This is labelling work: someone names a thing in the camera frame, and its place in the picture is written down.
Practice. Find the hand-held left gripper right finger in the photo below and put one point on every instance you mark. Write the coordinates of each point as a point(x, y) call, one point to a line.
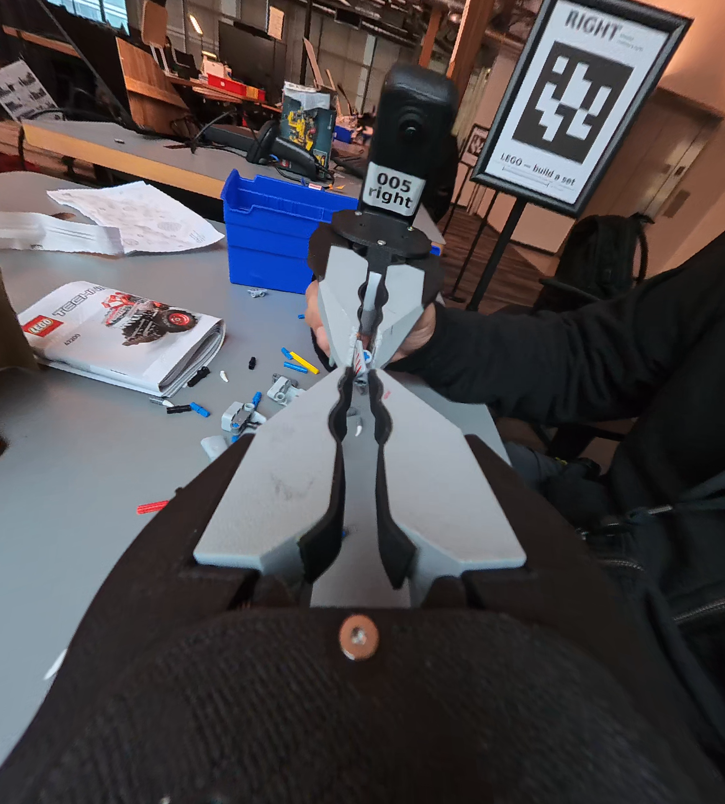
point(444, 490)

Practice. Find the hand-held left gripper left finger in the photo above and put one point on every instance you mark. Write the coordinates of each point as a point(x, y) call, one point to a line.
point(274, 490)

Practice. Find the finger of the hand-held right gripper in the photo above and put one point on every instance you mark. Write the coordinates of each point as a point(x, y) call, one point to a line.
point(403, 308)
point(340, 301)

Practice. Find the grey lego assembly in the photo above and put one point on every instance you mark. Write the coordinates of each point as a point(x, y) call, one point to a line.
point(369, 308)

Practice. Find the person's right forearm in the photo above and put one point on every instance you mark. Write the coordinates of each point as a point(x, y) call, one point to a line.
point(557, 352)

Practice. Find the yellow lego axle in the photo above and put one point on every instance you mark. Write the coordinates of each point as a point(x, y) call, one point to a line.
point(305, 363)

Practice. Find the light grey lego piece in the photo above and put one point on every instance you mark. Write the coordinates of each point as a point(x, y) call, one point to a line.
point(215, 447)

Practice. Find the grey and blue lego part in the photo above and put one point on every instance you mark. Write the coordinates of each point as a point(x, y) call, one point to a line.
point(240, 414)

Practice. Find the grey lego connector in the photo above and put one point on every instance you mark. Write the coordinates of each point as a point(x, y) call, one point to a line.
point(282, 386)

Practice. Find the red lego axle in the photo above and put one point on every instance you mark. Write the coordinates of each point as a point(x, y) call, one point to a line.
point(152, 507)

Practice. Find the person's right hand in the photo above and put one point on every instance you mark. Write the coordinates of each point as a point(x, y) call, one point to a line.
point(416, 336)

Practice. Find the small framed marker sign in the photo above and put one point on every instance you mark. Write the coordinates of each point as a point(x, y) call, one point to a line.
point(477, 141)

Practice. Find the blue plastic bin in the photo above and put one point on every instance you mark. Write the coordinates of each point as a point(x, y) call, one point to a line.
point(262, 238)

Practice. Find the yellow excavator toy box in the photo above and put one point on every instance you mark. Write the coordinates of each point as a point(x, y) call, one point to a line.
point(306, 125)

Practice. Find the black handheld scanner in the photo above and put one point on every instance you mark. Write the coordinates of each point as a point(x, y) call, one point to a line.
point(281, 151)

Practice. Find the black framed sign stand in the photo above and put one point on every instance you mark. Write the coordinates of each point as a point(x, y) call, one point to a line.
point(582, 94)

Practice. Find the black monitor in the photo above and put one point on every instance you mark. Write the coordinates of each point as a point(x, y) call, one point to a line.
point(249, 53)

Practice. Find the red storage bin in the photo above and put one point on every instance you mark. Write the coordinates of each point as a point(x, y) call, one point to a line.
point(230, 85)

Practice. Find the black backpack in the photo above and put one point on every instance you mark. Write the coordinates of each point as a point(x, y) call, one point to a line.
point(595, 264)

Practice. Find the truck instruction booklet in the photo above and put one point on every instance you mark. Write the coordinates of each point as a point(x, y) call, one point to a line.
point(117, 352)

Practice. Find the person's black jacket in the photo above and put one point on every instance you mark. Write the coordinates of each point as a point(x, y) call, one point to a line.
point(683, 565)

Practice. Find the grey wood-edged table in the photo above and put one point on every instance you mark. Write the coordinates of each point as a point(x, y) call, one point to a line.
point(117, 151)

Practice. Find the white crumpled paper bag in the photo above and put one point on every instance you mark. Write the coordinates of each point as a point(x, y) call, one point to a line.
point(36, 232)

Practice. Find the display screen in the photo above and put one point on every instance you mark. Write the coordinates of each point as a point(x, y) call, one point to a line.
point(92, 9)

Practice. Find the white printed board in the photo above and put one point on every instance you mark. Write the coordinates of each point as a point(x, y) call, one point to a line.
point(17, 88)

